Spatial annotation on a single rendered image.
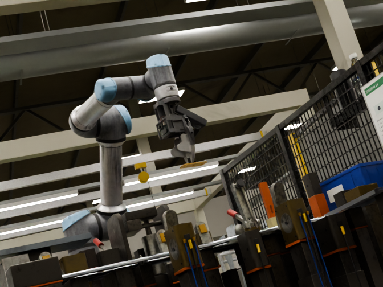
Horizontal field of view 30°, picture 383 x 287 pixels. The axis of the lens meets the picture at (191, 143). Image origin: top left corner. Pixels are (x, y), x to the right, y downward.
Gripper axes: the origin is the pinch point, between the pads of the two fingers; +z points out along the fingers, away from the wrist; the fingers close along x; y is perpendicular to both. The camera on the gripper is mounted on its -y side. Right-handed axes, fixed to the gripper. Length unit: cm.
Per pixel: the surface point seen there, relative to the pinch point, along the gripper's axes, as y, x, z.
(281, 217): -13.1, 17.6, 26.2
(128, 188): -379, -808, -189
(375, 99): -78, 8, -10
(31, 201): -207, -768, -182
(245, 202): -26.0, -16.0, 13.6
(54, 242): 37, -34, 11
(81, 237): 28.5, -32.8, 11.8
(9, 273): 66, 9, 24
